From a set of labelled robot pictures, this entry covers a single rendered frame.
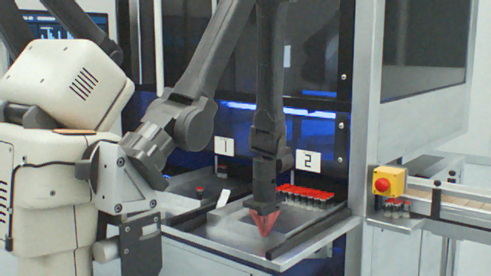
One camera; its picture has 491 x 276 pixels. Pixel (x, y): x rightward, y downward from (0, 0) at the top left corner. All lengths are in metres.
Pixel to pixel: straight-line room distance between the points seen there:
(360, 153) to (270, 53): 0.49
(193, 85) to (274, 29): 0.27
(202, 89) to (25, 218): 0.38
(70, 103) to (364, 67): 0.82
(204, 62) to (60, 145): 0.29
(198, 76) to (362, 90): 0.64
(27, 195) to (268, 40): 0.57
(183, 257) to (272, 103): 1.04
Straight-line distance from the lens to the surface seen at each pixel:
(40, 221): 0.96
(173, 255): 2.09
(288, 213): 1.51
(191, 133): 0.88
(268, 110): 1.16
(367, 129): 1.45
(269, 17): 1.09
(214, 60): 0.93
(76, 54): 0.93
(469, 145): 6.19
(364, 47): 1.43
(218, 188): 1.75
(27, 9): 1.82
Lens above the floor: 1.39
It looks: 11 degrees down
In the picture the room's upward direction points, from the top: straight up
